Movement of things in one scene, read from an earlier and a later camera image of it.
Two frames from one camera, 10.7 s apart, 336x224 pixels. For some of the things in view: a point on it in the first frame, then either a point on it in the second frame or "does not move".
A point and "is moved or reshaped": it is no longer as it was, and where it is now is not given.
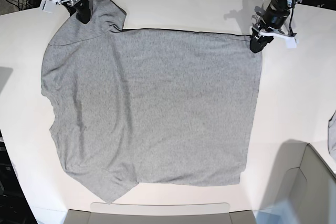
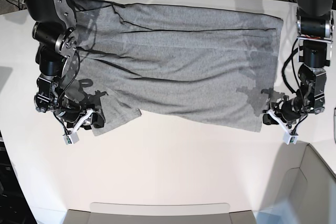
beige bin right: x=303 y=191 does not move
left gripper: x=80 y=4 -> x=70 y=112
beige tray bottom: x=159 y=213 does not move
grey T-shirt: x=161 y=106 is moved or reshaped
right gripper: x=257 y=44 -> x=289 y=109
